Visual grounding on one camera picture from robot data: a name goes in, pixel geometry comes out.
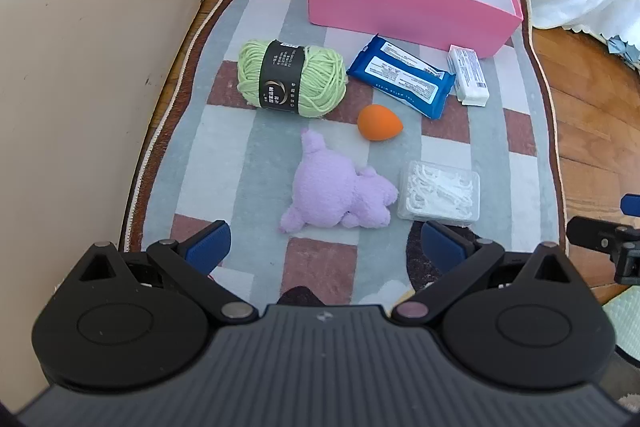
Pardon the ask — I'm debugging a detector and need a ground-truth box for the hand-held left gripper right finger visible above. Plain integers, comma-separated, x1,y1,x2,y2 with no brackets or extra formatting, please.
391,220,582,324

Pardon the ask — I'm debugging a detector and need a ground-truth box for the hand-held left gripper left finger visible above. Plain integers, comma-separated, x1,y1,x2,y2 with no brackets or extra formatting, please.
66,220,258,324

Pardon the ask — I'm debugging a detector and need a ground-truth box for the clear floss pick box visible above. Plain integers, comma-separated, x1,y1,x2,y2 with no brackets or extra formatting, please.
397,160,481,224

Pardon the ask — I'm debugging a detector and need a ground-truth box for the purple plush toy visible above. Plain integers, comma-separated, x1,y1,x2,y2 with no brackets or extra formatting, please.
279,129,399,235

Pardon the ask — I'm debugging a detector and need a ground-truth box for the orange makeup sponge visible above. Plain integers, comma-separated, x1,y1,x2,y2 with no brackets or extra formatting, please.
357,104,404,142

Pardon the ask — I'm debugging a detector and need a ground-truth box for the white tissue pack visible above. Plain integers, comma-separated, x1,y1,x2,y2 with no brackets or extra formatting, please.
446,44,490,108

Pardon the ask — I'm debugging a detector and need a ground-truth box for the blue wet wipes pack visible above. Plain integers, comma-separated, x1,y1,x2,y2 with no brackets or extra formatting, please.
346,34,457,120

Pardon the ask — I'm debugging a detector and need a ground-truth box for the green yarn ball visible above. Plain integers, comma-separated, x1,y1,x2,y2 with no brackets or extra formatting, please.
236,38,348,118

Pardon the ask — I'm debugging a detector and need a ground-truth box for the checkered rug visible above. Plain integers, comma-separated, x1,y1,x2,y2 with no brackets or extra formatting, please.
120,0,568,308

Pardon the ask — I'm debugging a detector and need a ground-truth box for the pale green cloth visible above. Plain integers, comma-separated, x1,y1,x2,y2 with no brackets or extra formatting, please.
602,294,640,360

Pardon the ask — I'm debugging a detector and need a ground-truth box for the beige cabinet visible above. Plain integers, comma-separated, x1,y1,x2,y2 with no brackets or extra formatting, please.
0,0,211,408

